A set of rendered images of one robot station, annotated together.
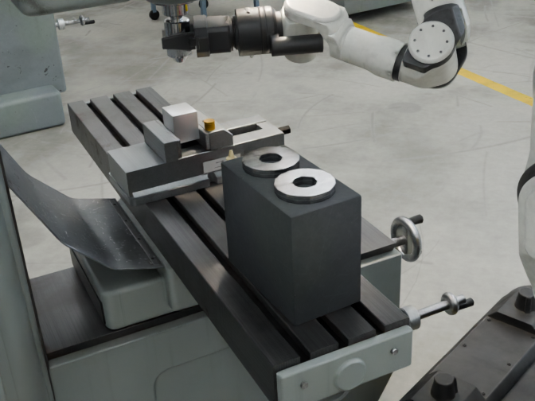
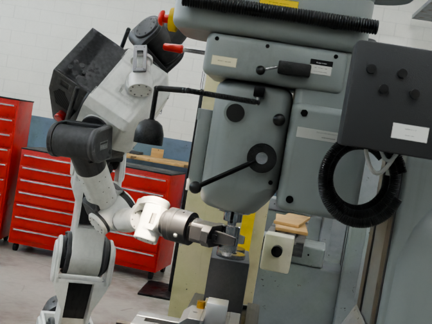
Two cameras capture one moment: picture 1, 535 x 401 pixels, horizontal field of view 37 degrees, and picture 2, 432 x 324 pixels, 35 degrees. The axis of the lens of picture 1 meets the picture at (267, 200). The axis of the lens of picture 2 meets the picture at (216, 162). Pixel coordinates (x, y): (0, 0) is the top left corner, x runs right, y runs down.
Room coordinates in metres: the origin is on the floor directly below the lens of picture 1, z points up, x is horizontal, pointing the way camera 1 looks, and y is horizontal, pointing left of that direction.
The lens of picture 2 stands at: (2.98, 0.95, 1.51)
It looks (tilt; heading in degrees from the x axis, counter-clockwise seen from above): 3 degrees down; 210
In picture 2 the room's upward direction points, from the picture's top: 9 degrees clockwise
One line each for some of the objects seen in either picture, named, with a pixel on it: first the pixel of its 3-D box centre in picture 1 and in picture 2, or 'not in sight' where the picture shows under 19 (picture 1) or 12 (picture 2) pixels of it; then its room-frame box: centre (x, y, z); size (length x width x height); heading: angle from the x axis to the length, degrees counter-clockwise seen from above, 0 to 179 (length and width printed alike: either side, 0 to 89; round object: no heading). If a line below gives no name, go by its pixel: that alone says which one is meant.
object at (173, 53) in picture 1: (178, 40); (229, 240); (1.45, 0.15, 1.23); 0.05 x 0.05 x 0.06
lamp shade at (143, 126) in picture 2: not in sight; (149, 131); (1.61, -0.04, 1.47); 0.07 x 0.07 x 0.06
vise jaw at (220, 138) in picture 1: (207, 129); (192, 319); (1.51, 0.12, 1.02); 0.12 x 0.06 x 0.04; 26
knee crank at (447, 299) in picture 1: (435, 308); not in sight; (1.54, -0.39, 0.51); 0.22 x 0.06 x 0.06; 115
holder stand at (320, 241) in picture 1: (289, 227); (225, 280); (1.07, -0.03, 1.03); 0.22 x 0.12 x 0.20; 28
